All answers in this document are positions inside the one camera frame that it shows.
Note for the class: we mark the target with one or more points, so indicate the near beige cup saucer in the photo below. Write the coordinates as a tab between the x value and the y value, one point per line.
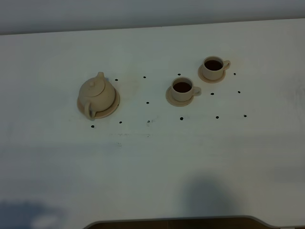
174	102

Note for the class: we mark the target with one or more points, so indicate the near beige teacup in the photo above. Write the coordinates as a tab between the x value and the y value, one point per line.
183	89

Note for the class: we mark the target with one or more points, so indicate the beige teapot saucer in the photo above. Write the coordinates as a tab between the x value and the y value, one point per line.
105	113

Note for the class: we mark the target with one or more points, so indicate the far beige cup saucer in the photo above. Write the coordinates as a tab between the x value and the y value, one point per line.
209	76

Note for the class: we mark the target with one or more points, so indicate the beige cup saucer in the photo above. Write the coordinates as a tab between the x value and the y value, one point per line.
174	102
209	76

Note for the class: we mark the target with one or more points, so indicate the beige teacup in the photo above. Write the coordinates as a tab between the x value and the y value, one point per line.
183	89
215	63

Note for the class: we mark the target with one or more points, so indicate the beige teapot with lid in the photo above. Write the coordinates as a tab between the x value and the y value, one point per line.
96	94

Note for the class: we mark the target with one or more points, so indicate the far beige teacup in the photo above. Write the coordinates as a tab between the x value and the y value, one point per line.
215	63

